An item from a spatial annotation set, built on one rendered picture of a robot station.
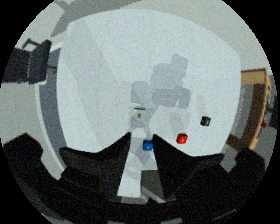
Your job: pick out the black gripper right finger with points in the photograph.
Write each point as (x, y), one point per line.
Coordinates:
(176, 167)

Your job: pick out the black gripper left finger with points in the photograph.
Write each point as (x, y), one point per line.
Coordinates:
(107, 164)

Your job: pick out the small red block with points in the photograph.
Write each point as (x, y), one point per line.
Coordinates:
(181, 138)

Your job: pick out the blue block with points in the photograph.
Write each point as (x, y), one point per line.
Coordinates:
(146, 145)

